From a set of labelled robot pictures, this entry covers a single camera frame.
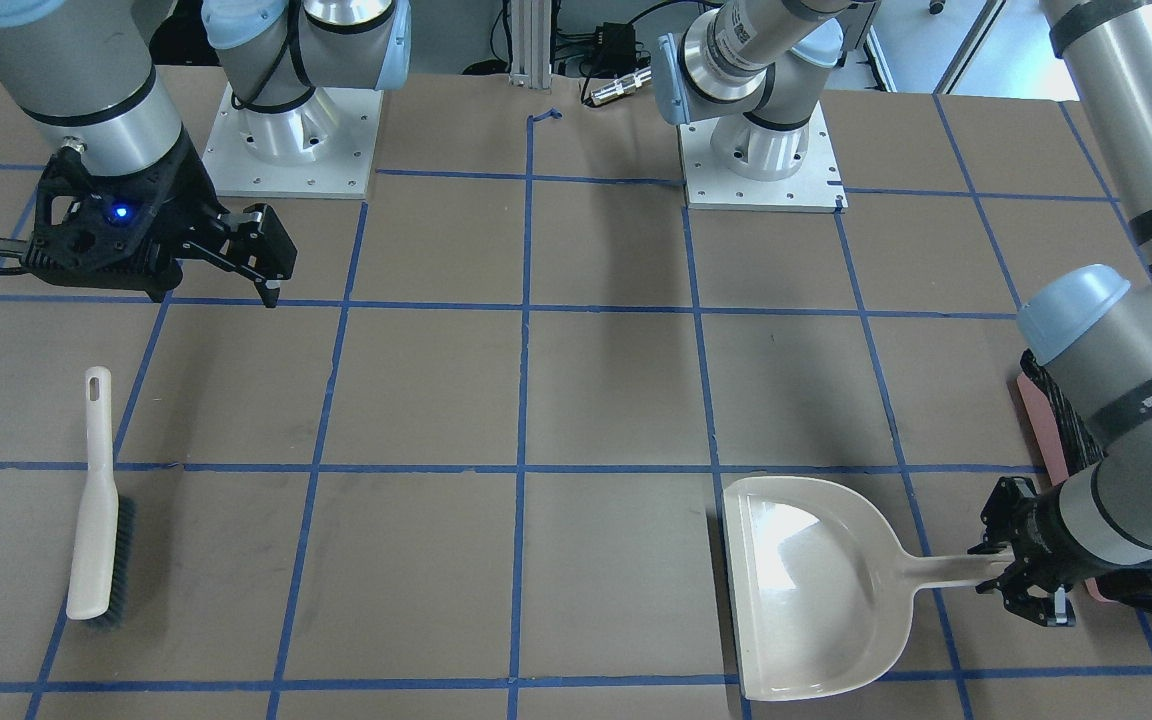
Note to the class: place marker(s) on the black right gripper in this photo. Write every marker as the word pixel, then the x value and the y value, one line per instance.
pixel 183 187

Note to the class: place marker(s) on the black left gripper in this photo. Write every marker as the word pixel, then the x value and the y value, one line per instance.
pixel 1043 529

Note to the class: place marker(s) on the beige plastic dustpan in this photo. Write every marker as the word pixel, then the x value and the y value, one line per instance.
pixel 822 591

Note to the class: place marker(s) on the beige hand brush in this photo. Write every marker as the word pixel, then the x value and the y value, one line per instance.
pixel 99 565

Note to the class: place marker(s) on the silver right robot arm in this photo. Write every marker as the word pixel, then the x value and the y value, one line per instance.
pixel 82 72

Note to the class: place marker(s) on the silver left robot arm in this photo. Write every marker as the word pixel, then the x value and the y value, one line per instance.
pixel 881 336

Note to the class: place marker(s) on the bin with black bag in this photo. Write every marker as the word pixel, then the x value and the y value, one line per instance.
pixel 1107 505

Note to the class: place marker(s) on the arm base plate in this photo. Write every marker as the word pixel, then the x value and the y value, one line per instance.
pixel 322 150
pixel 730 164

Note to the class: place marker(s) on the aluminium frame post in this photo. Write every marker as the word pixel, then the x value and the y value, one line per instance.
pixel 530 39

